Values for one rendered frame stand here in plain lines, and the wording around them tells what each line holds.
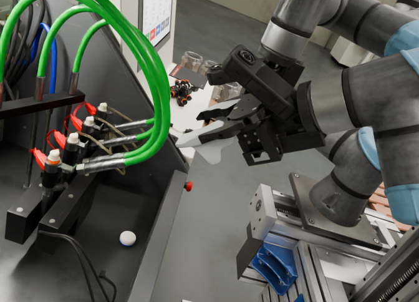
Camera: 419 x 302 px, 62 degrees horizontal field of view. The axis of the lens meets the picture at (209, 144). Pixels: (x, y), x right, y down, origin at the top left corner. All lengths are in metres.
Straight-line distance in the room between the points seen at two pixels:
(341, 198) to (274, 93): 0.56
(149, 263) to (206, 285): 1.28
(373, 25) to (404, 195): 0.31
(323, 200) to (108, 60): 0.66
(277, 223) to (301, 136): 0.50
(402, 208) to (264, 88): 0.21
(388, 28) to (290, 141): 0.25
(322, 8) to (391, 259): 0.57
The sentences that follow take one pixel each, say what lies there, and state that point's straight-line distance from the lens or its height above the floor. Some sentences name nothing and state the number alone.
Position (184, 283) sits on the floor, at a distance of 1.97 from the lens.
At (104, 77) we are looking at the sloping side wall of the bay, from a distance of 0.94.
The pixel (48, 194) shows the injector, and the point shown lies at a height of 1.01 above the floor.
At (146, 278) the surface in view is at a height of 0.95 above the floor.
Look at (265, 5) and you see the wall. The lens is 10.26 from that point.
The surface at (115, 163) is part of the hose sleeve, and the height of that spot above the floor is 1.14.
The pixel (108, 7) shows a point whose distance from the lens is 0.54.
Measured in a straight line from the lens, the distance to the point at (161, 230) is 0.82.
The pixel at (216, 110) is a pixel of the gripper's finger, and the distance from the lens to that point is 0.56.
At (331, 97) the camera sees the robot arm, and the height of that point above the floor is 1.43.
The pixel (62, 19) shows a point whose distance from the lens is 0.76.
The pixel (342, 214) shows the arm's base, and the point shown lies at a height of 1.07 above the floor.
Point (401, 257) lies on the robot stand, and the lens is 0.91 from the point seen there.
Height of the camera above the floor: 1.53
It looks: 30 degrees down
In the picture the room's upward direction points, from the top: 24 degrees clockwise
